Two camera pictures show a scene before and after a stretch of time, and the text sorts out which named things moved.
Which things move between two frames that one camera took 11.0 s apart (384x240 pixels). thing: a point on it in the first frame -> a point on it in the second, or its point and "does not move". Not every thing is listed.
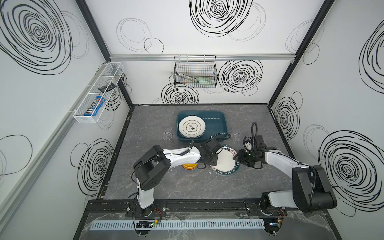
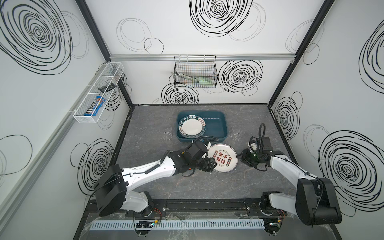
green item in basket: [207, 81] does not move
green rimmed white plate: [226, 165] -> [192, 126]
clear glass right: [236, 130] does not move
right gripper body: [243, 157] does not move
